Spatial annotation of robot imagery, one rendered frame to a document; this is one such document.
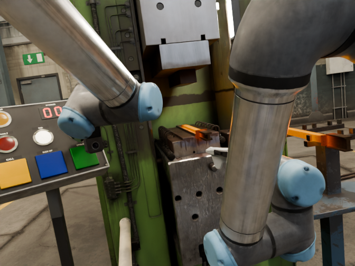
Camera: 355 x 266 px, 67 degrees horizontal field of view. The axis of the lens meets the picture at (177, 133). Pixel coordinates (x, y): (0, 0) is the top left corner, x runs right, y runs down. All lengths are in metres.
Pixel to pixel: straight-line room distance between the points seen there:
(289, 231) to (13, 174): 0.71
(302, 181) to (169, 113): 1.14
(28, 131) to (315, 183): 0.80
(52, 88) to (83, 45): 7.23
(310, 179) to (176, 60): 0.73
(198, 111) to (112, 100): 1.15
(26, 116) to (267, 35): 0.81
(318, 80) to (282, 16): 7.69
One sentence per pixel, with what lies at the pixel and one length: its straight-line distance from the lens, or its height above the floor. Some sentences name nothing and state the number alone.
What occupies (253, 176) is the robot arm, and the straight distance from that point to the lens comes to 0.38.
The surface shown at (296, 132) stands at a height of 0.96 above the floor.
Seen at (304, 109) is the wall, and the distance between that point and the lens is 7.83.
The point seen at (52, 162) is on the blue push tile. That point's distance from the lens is 0.90.
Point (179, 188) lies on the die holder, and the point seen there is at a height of 0.81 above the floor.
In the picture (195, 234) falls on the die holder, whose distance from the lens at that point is 1.16.
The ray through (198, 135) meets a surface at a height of 0.99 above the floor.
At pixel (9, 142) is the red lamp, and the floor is 1.09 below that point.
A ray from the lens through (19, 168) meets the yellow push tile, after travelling 0.89.
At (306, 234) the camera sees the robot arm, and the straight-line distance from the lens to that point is 0.57.
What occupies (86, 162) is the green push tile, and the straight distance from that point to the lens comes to 0.91.
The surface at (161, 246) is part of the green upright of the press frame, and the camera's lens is 1.38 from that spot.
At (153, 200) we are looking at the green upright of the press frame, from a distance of 1.28.
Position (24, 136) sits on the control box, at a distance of 0.94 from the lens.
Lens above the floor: 1.16
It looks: 8 degrees down
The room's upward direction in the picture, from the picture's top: 8 degrees counter-clockwise
